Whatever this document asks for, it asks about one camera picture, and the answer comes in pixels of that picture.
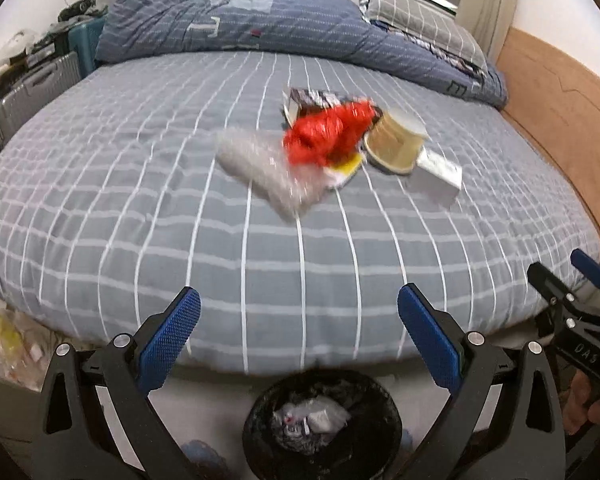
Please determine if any printed cloth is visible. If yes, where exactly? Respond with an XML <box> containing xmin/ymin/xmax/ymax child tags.
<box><xmin>405</xmin><ymin>30</ymin><xmax>488</xmax><ymax>81</ymax></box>

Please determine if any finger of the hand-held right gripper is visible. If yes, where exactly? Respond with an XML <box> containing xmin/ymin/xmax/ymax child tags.
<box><xmin>527</xmin><ymin>261</ymin><xmax>600</xmax><ymax>326</ymax></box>
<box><xmin>570</xmin><ymin>248</ymin><xmax>600</xmax><ymax>306</ymax></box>

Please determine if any brown cookie box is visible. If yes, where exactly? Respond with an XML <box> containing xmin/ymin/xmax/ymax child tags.
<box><xmin>281</xmin><ymin>87</ymin><xmax>381</xmax><ymax>126</ymax></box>

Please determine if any white bag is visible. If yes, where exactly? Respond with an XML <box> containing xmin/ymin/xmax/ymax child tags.
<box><xmin>0</xmin><ymin>30</ymin><xmax>36</xmax><ymax>68</ymax></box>

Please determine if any wooden headboard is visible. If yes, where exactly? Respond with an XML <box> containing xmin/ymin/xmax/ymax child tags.
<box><xmin>495</xmin><ymin>27</ymin><xmax>600</xmax><ymax>256</ymax></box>

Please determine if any small white box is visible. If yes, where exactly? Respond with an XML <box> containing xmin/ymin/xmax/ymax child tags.
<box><xmin>405</xmin><ymin>149</ymin><xmax>463</xmax><ymax>206</ymax></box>

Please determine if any yellow paper cup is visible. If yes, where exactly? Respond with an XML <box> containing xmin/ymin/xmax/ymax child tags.
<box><xmin>364</xmin><ymin>110</ymin><xmax>428</xmax><ymax>175</ymax></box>

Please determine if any red plastic bag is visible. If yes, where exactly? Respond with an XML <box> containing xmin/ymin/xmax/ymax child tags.
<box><xmin>283</xmin><ymin>100</ymin><xmax>378</xmax><ymax>168</ymax></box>

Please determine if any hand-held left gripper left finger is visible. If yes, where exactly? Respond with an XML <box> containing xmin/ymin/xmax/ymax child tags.
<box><xmin>32</xmin><ymin>286</ymin><xmax>216</xmax><ymax>480</ymax></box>

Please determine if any grey suitcase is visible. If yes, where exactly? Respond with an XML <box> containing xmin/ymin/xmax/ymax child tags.
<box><xmin>0</xmin><ymin>52</ymin><xmax>83</xmax><ymax>158</ymax></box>

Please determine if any clear bubble wrap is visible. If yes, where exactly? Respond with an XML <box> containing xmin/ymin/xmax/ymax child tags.
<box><xmin>216</xmin><ymin>129</ymin><xmax>341</xmax><ymax>223</ymax></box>

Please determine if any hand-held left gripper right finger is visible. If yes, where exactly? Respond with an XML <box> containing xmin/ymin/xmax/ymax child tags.
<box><xmin>397</xmin><ymin>282</ymin><xmax>568</xmax><ymax>480</ymax></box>

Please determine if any bed with grey checked sheet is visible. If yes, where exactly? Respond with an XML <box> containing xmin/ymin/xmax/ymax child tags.
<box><xmin>0</xmin><ymin>47</ymin><xmax>600</xmax><ymax>376</ymax></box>

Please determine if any black trash bin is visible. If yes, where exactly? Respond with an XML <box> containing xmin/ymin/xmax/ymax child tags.
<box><xmin>242</xmin><ymin>370</ymin><xmax>403</xmax><ymax>480</ymax></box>

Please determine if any yellow snack packet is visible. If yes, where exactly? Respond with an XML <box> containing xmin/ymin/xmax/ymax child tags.
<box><xmin>325</xmin><ymin>155</ymin><xmax>366</xmax><ymax>191</ymax></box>

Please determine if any grey checked pillow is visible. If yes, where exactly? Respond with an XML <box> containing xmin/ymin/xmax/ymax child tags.
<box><xmin>362</xmin><ymin>0</ymin><xmax>488</xmax><ymax>68</ymax></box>

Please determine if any teal suitcase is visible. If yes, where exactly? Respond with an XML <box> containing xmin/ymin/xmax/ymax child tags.
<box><xmin>67</xmin><ymin>17</ymin><xmax>108</xmax><ymax>78</ymax></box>

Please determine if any person's right hand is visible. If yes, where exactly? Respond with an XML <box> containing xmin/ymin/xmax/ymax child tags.
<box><xmin>562</xmin><ymin>374</ymin><xmax>600</xmax><ymax>436</ymax></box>

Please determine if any blue object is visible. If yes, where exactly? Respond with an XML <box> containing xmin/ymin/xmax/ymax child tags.
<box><xmin>180</xmin><ymin>440</ymin><xmax>226</xmax><ymax>478</ymax></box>

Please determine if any beige curtain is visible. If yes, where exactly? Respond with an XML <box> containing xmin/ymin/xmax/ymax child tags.
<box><xmin>455</xmin><ymin>0</ymin><xmax>523</xmax><ymax>56</ymax></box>

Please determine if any blue striped quilt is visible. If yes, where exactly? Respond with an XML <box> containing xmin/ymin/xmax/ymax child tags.
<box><xmin>95</xmin><ymin>0</ymin><xmax>508</xmax><ymax>108</ymax></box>

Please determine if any black cable bundle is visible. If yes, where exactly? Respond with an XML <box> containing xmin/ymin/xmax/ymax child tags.
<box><xmin>57</xmin><ymin>0</ymin><xmax>108</xmax><ymax>23</ymax></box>

